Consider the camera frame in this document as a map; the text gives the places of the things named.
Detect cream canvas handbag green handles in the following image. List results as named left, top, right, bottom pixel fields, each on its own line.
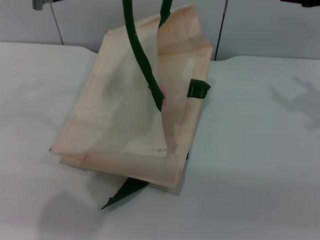
left=48, top=0, right=213, bottom=211

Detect dark vertical wall cable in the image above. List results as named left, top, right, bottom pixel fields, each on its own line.
left=214, top=0, right=229, bottom=61

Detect thin reddish wall cable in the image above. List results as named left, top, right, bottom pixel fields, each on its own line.
left=49, top=0, right=65, bottom=46

